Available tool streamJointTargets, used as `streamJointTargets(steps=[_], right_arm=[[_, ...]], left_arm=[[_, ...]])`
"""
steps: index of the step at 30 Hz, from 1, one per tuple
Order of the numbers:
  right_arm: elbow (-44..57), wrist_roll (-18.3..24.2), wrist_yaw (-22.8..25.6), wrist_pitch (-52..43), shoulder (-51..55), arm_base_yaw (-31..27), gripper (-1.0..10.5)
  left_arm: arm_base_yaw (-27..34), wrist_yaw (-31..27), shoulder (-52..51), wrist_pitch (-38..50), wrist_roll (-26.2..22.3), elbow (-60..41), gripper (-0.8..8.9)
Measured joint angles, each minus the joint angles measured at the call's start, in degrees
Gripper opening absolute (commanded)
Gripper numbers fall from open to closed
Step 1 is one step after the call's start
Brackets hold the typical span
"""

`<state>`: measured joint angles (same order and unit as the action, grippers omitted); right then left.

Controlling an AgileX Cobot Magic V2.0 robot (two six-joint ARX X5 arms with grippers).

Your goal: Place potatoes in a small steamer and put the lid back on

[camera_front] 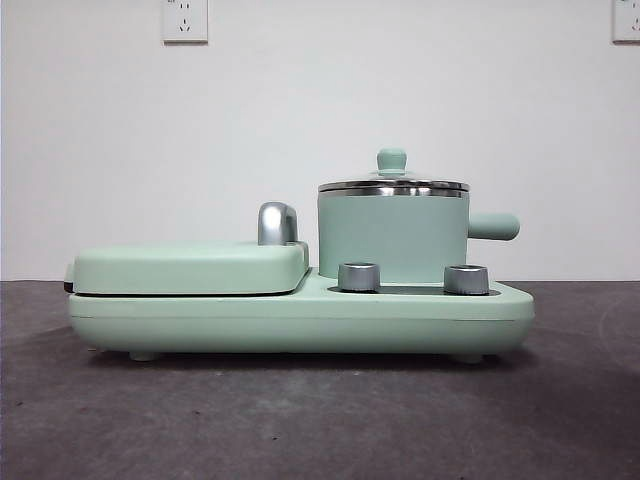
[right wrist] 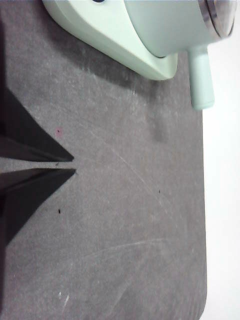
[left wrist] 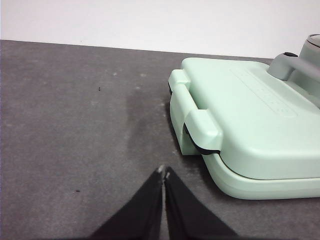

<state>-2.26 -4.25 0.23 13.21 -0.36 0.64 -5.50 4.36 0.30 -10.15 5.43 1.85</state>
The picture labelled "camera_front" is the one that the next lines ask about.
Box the glass lid with green knob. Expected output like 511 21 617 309
318 146 471 192

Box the silver control knob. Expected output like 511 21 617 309
337 260 382 292
443 263 490 295

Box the mint green breakfast machine base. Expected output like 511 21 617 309
67 266 536 364

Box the mint green griddle cover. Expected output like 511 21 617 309
63 238 311 298

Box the chrome griddle handle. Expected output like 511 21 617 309
257 200 301 246

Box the mint green pot with handle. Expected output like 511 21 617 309
317 187 522 287

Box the white wall socket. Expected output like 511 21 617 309
612 0 640 43
161 0 209 44

